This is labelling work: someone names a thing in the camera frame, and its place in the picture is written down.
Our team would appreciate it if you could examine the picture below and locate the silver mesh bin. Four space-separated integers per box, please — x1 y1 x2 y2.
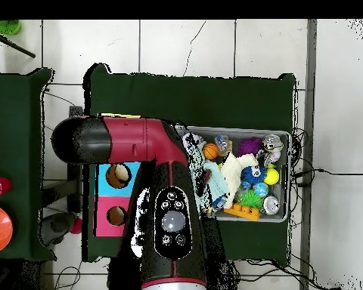
175 125 292 224

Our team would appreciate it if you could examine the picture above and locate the wooden box with three holes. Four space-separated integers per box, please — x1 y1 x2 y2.
92 113 143 238

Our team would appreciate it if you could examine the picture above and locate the small orange basketball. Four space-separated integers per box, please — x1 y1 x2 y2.
202 142 220 160

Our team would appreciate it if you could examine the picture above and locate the mint green cloth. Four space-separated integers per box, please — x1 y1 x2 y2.
193 159 230 212

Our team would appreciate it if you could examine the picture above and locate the cream cloth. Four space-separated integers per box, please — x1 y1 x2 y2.
219 152 260 209

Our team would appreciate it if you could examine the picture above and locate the dark green table cloth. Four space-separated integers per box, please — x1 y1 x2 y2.
0 67 57 263
82 63 297 263

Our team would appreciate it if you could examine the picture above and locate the purple spiky ball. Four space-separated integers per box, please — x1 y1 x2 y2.
235 137 263 157

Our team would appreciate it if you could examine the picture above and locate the long orange toy brick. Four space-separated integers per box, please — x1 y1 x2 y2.
222 202 261 222

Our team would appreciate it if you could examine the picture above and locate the black metal stand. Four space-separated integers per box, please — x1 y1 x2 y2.
67 105 85 214

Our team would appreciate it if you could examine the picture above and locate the grey rounded device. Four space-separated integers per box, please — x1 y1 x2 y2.
39 211 77 246

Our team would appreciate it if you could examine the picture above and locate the black rod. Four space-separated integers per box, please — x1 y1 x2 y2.
0 29 36 59

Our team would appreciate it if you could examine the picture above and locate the green round object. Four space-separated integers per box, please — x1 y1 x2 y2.
0 20 22 36

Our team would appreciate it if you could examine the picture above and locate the black cable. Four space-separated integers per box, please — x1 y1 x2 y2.
293 167 363 177

